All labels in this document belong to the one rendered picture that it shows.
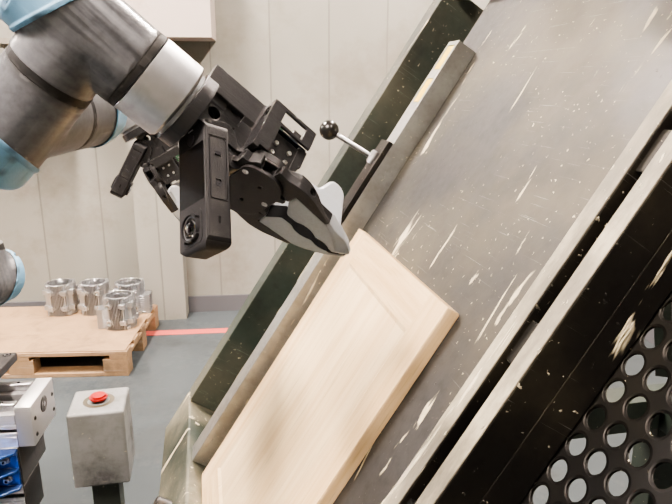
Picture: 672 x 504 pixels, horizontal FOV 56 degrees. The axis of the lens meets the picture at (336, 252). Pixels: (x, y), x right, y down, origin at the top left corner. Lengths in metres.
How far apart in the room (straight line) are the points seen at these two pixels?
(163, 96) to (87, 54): 0.06
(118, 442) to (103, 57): 1.11
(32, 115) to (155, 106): 0.10
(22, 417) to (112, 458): 0.23
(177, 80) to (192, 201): 0.10
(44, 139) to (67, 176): 4.13
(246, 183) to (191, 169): 0.05
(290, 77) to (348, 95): 0.42
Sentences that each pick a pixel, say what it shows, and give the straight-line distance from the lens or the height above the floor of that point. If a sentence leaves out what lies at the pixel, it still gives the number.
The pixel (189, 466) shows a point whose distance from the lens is 1.32.
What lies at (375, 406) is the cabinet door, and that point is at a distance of 0.80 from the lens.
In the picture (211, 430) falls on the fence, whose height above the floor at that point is 0.96.
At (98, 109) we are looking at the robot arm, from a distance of 0.68.
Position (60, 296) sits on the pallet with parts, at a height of 0.29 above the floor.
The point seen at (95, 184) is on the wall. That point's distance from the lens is 4.68.
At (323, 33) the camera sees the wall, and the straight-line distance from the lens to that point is 4.50.
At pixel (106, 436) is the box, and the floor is 0.87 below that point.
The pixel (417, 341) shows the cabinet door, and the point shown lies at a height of 1.32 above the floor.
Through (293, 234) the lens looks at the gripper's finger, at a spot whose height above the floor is 1.48.
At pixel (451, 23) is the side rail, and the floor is 1.75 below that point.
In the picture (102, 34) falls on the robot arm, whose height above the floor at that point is 1.66.
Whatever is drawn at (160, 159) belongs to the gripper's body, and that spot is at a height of 1.49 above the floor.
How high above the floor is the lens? 1.62
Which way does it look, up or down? 15 degrees down
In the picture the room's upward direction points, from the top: straight up
